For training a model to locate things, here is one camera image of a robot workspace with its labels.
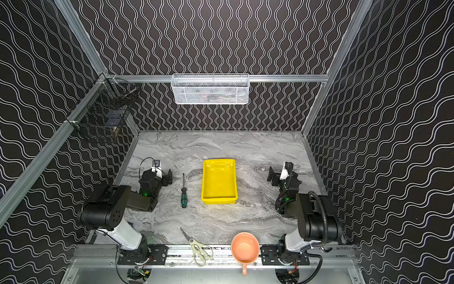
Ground green black handled screwdriver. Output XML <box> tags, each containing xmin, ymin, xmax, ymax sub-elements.
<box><xmin>180</xmin><ymin>174</ymin><xmax>188</xmax><ymax>208</ymax></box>

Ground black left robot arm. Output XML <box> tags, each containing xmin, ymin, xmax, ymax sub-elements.
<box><xmin>78</xmin><ymin>167</ymin><xmax>173</xmax><ymax>266</ymax></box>

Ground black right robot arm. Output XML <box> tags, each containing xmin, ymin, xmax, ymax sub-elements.
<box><xmin>264</xmin><ymin>162</ymin><xmax>343</xmax><ymax>265</ymax></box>

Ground yellow plastic bin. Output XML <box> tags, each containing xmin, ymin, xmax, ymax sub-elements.
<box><xmin>201</xmin><ymin>159</ymin><xmax>238</xmax><ymax>205</ymax></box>

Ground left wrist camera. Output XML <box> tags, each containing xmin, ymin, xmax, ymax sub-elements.
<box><xmin>152</xmin><ymin>160</ymin><xmax>162</xmax><ymax>172</ymax></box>

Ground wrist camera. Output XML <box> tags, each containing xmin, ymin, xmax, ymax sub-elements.
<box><xmin>152</xmin><ymin>160</ymin><xmax>162</xmax><ymax>172</ymax></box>
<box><xmin>280</xmin><ymin>162</ymin><xmax>294</xmax><ymax>180</ymax></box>

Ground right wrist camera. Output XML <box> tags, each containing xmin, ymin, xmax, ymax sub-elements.
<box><xmin>280</xmin><ymin>162</ymin><xmax>294</xmax><ymax>180</ymax></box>

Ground orange cup with handle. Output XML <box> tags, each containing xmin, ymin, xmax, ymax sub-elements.
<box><xmin>231</xmin><ymin>232</ymin><xmax>260</xmax><ymax>276</ymax></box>

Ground beige handled scissors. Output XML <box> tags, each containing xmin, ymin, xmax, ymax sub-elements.
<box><xmin>180</xmin><ymin>228</ymin><xmax>214</xmax><ymax>267</ymax></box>

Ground black wire basket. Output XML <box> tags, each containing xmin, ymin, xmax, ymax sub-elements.
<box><xmin>73</xmin><ymin>78</ymin><xmax>138</xmax><ymax>144</ymax></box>

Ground white wire mesh basket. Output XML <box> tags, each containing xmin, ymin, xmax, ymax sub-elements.
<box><xmin>171</xmin><ymin>73</ymin><xmax>251</xmax><ymax>105</ymax></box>

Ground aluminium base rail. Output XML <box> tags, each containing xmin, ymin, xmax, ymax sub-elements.
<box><xmin>70</xmin><ymin>243</ymin><xmax>359</xmax><ymax>271</ymax></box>

